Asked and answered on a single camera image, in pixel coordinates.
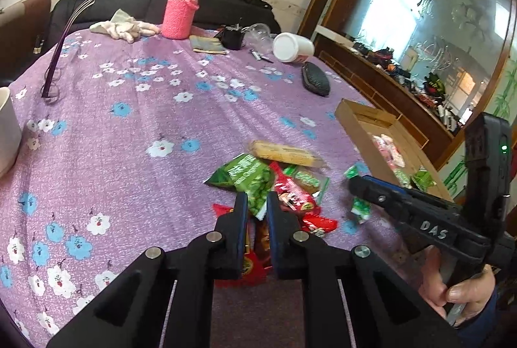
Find white green snack pack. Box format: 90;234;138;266
393;168;412;189

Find pink My Melody snack pack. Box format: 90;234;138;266
372;133;406;169

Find green pea snack bag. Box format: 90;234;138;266
204;154;275;220

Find person's right hand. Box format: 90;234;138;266
418;246;495;326

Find red snack pack centre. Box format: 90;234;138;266
269;162;321;216

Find red gold-seal snack pack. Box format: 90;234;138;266
215;216;272;289

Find small green candy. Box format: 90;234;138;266
343;162;371;224

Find cardboard tray box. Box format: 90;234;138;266
335;100;452;201

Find long yellow biscuit pack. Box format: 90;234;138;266
249;140;327;169

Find purple floral tablecloth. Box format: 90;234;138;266
1;30;418;347

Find black glasses case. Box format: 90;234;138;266
301;62;330;97

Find wooden cabinet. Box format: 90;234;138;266
300;0;516;168

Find small brown notebook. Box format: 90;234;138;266
189;35;227;55

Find white plastic jar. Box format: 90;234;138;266
272;32;315;64

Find small black cup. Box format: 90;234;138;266
215;24;246;50

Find clear glass cup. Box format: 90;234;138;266
244;23;273;53

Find pink knit-sleeved thermos bottle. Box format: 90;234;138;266
161;0;199;40

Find purple-framed eyeglasses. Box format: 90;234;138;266
40;0;96;100

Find white cloth gloves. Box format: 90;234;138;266
90;8;160;43

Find white mug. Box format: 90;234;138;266
0;87;22;177

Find black sofa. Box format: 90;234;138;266
42;0;281;52

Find brown chair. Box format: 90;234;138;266
0;0;51;86

